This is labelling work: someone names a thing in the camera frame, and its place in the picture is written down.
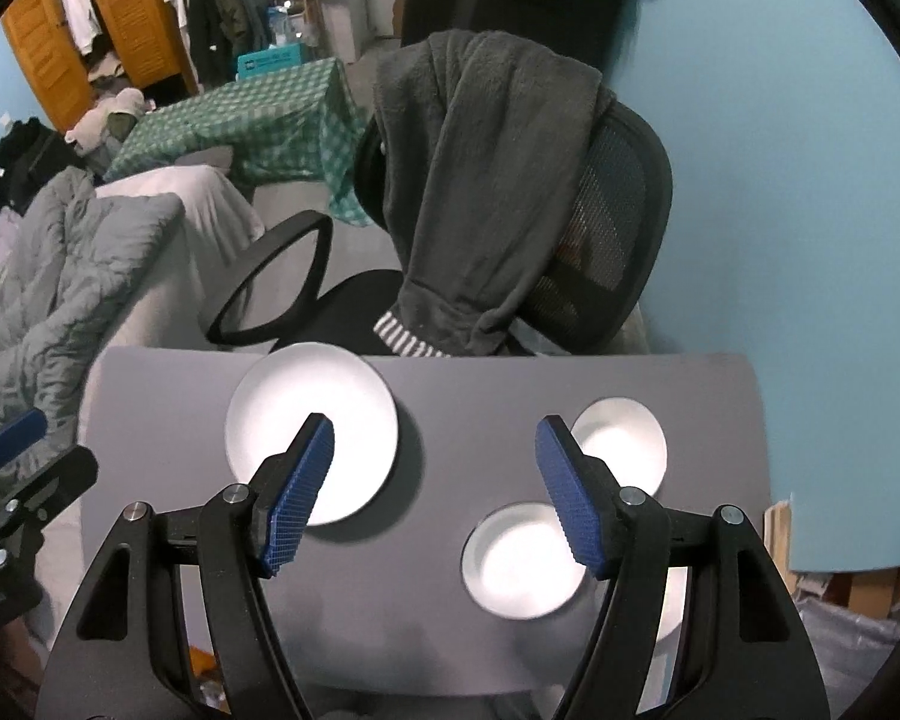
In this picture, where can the blue plastic crate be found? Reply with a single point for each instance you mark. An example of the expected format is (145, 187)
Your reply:
(270, 61)

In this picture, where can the orange wooden wardrobe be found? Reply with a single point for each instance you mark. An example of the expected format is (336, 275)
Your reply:
(131, 7)

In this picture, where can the cardboard boxes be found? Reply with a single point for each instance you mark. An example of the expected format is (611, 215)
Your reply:
(855, 589)

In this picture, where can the black clothes pile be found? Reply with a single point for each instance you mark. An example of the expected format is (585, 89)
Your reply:
(15, 165)

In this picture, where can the white bed sheet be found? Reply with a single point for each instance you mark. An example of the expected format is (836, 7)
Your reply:
(195, 210)

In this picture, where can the white plate black rim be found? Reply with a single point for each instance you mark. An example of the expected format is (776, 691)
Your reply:
(300, 390)

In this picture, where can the white bowl black rim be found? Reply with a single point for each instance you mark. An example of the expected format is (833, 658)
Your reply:
(517, 562)
(622, 435)
(671, 600)

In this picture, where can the green checked cloth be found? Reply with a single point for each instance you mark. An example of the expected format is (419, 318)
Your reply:
(255, 112)

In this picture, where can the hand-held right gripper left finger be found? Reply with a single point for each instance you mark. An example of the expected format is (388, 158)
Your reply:
(296, 510)

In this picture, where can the dark grey fleece robe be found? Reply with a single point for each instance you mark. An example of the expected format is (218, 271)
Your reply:
(480, 165)

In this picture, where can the beige clothes pile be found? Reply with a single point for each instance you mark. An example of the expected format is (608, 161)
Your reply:
(105, 120)

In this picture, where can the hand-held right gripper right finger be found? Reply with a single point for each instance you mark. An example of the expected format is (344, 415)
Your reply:
(570, 502)

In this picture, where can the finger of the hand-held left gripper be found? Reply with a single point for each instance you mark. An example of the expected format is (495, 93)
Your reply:
(52, 480)
(7, 439)

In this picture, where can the grey quilt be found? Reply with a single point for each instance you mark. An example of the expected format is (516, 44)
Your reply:
(67, 292)

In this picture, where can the white hanging shirt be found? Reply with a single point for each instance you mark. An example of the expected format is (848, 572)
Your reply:
(81, 4)

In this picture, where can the wooden slats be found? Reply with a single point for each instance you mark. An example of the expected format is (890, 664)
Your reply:
(780, 532)

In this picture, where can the black mesh office chair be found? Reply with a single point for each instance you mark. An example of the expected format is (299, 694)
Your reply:
(615, 187)

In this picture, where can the dark hanging jackets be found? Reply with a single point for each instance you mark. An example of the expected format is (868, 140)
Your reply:
(217, 15)

